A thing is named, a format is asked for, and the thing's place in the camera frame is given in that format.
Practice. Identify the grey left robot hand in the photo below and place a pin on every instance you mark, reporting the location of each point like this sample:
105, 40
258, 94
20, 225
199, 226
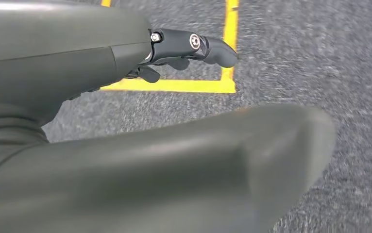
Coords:
173, 177

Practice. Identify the yellow floor tape square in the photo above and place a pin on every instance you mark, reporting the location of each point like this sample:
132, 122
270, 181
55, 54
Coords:
189, 86

